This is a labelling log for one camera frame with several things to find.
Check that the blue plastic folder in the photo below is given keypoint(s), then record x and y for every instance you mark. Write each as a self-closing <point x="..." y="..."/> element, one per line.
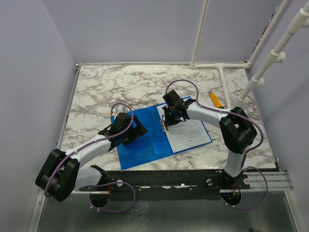
<point x="149" y="147"/>

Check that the metal folder clip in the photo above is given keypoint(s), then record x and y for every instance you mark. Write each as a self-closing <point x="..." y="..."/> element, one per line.
<point x="163" y="124"/>

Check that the black mounting rail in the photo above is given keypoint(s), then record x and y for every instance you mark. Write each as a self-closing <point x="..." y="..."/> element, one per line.
<point x="179" y="185"/>

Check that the white PVC pipe frame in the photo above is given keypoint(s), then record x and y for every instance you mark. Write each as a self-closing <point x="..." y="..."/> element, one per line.
<point x="193" y="64"/>

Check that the printed white paper sheets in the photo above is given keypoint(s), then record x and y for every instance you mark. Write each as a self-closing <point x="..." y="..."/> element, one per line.
<point x="185" y="135"/>

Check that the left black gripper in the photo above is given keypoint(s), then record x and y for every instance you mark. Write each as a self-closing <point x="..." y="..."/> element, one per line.
<point x="137" y="131"/>

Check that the white PVC camera pole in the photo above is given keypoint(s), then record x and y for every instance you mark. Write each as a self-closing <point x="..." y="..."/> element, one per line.
<point x="276" y="55"/>

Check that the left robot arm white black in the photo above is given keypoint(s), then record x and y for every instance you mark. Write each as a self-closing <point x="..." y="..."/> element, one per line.
<point x="61" y="174"/>

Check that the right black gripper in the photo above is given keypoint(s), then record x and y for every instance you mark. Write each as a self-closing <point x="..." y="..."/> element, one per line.
<point x="168" y="123"/>

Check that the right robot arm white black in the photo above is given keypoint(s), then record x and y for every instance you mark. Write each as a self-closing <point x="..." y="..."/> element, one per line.
<point x="237" y="130"/>

